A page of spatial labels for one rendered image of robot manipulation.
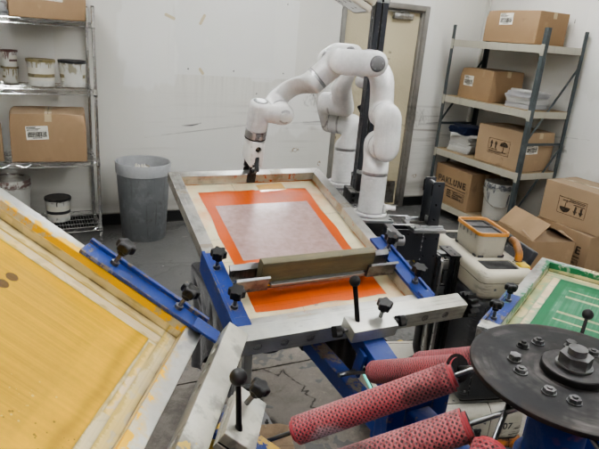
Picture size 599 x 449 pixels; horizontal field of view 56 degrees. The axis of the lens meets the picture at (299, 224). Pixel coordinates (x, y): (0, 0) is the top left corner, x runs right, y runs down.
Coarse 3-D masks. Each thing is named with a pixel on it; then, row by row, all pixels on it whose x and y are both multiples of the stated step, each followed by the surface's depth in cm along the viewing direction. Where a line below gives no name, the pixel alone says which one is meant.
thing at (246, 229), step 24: (216, 192) 194; (240, 192) 197; (216, 216) 181; (240, 216) 184; (264, 216) 187; (240, 240) 173; (264, 240) 175; (240, 264) 163; (288, 288) 158; (312, 288) 160
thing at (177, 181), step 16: (176, 176) 191; (192, 176) 193; (208, 176) 195; (224, 176) 198; (240, 176) 201; (256, 176) 203; (272, 176) 206; (288, 176) 209; (304, 176) 212; (320, 176) 211; (176, 192) 183; (336, 192) 203; (192, 208) 176; (336, 208) 199; (352, 208) 195; (192, 224) 169; (352, 224) 189; (208, 240) 164; (368, 240) 181; (400, 288) 166; (352, 304) 152; (368, 304) 153; (256, 320) 139; (272, 320) 141
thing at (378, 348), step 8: (352, 344) 137; (360, 344) 134; (368, 344) 132; (376, 344) 133; (384, 344) 134; (368, 352) 131; (376, 352) 131; (384, 352) 131; (392, 352) 132; (368, 360) 131; (376, 384) 129
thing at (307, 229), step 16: (256, 192) 199; (272, 192) 201; (288, 192) 203; (304, 192) 206; (272, 208) 192; (288, 208) 194; (304, 208) 196; (288, 224) 185; (304, 224) 187; (320, 224) 189; (288, 240) 178; (304, 240) 180; (320, 240) 181; (336, 240) 183; (320, 288) 161; (336, 288) 162; (352, 288) 163; (368, 288) 165
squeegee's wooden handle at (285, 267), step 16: (288, 256) 153; (304, 256) 154; (320, 256) 156; (336, 256) 157; (352, 256) 160; (368, 256) 162; (272, 272) 151; (288, 272) 153; (304, 272) 156; (320, 272) 158; (336, 272) 161
